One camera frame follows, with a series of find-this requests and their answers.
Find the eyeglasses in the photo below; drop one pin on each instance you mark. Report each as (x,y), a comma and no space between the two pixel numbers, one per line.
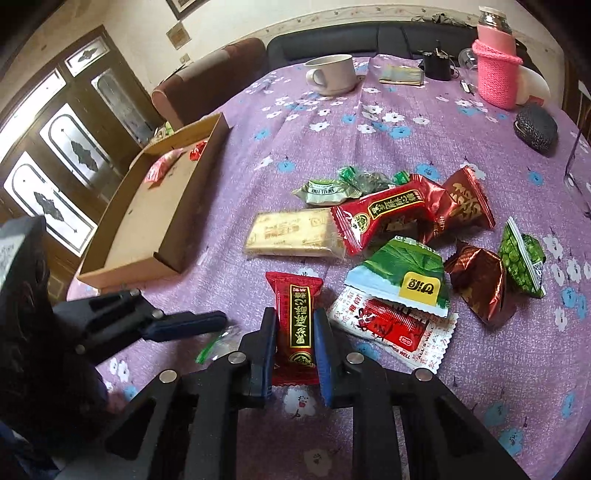
(581,194)

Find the white rounded container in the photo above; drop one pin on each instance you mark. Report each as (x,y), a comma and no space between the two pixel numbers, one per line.
(535,85)

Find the red foil snack packet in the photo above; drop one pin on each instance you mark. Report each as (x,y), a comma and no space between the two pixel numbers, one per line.
(480,281)
(466,198)

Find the large red packet green label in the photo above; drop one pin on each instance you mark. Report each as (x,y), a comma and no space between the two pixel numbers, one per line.
(392,217)

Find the black small device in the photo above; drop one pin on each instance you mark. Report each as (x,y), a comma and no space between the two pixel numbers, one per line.
(436,67)

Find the dark cloth bundle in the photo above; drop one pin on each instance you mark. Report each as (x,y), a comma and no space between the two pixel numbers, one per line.
(441,19)

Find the folded grey-green cloth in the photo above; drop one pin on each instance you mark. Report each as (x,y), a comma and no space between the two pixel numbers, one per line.
(401,76)

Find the crumpled floral cloth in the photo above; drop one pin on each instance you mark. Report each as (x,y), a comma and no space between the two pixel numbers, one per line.
(164,130)

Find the framed painting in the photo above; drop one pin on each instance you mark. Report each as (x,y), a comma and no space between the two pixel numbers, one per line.
(182,7)

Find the black glasses case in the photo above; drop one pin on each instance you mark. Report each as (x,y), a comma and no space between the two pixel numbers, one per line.
(535,127)

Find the clear packet green edges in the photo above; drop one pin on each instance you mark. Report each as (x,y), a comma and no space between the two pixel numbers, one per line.
(219,344)

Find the green pea snack packet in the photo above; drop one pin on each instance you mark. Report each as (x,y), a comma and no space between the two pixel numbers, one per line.
(519,258)

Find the black leather sofa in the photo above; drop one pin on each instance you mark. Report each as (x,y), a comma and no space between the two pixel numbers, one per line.
(369,39)

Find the small green white packet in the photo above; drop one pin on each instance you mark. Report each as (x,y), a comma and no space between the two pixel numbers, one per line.
(323,191)

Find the long red packet gold label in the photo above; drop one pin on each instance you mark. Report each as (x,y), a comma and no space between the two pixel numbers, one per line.
(295,323)

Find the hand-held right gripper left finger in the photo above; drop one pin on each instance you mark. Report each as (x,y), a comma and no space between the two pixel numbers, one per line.
(269,369)

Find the beige cracker packet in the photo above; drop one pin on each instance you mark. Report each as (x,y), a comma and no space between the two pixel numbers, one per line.
(291,230)

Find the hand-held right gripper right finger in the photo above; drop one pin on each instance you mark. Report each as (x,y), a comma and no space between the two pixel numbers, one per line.
(324,369)

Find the clear plastic cup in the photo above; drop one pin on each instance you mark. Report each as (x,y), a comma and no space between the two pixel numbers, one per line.
(467,62)

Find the bottle with pink knitted sleeve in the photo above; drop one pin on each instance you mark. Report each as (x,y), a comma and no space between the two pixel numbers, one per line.
(496,78)

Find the small red candy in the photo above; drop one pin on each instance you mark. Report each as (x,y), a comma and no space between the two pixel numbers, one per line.
(197,151)

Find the brown armchair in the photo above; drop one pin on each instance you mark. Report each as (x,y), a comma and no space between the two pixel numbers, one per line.
(207,78)

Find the wooden door with glass panels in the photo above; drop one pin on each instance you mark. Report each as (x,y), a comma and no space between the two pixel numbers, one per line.
(69,147)

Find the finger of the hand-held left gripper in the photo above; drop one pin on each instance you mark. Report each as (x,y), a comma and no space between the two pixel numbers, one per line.
(203,320)
(161,332)

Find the purple floral tablecloth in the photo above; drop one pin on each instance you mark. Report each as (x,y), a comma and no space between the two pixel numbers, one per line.
(286,138)

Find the white mug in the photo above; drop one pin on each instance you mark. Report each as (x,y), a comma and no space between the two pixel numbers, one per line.
(334,74)

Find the small wall plaque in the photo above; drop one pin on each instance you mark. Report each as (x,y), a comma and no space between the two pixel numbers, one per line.
(177,34)

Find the white packet red print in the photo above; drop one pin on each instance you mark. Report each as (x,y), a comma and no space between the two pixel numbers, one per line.
(392,332)

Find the cardboard tray box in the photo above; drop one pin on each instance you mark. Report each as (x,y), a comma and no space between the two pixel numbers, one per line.
(152,221)

